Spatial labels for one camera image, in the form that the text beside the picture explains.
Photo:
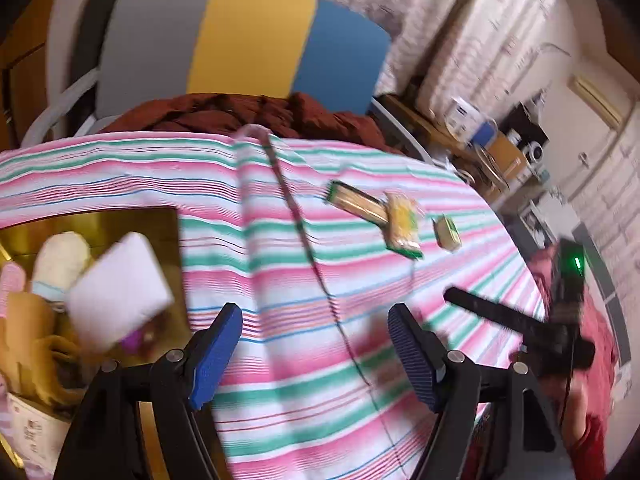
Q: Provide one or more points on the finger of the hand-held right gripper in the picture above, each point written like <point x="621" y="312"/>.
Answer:
<point x="495" y="312"/>

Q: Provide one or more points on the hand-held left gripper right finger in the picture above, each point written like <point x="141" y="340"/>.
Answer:
<point x="412" y="355"/>

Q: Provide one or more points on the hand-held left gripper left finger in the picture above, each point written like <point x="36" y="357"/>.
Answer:
<point x="215" y="355"/>

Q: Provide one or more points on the purple item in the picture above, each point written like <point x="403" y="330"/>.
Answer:
<point x="132" y="342"/>

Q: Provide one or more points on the white sponge block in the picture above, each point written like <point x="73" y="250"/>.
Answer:
<point x="120" y="290"/>

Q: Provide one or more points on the small yellow sponge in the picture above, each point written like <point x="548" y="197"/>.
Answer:
<point x="60" y="360"/>

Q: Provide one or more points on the gold box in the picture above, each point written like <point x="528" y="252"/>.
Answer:
<point x="115" y="225"/>

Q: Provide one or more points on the cream fluffy cloth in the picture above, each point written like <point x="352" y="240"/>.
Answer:
<point x="60" y="265"/>

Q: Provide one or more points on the large yellow sponge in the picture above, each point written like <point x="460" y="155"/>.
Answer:
<point x="30" y="330"/>

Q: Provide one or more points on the cream carton box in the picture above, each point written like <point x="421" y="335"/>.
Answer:
<point x="35" y="425"/>

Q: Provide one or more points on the pink fluffy cloth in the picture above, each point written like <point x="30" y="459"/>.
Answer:
<point x="11" y="287"/>

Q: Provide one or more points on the person's right forearm red sleeve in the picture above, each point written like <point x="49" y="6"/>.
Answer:
<point x="590" y="435"/>

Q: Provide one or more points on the small green yellow box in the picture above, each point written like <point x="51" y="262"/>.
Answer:
<point x="446" y="234"/>

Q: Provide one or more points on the pink green striped cloth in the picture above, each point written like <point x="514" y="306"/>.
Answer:
<point x="280" y="270"/>

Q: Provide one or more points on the yellow snack packet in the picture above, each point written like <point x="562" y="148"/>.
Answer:
<point x="402" y="225"/>

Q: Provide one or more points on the wooden desk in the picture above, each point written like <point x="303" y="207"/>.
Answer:
<point x="510" y="160"/>

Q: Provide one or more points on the toothpick packet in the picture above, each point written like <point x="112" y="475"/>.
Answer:
<point x="355" y="202"/>

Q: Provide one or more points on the white round speaker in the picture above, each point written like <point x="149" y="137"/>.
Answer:
<point x="534" y="152"/>

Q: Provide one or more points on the blue container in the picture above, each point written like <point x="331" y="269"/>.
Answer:
<point x="484" y="135"/>

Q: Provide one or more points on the black box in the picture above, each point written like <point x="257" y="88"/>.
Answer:
<point x="522" y="122"/>

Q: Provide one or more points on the white box blue label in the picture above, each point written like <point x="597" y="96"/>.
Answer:
<point x="462" y="116"/>

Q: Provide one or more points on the dark red cloth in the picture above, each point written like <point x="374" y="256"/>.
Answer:
<point x="225" y="110"/>

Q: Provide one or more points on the metal hanger stand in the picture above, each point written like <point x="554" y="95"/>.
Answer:
<point x="552" y="47"/>

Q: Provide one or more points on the grey yellow blue chair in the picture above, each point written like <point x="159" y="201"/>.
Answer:
<point x="250" y="40"/>

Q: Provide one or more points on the wall air conditioner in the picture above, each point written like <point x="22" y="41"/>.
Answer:
<point x="597" y="100"/>

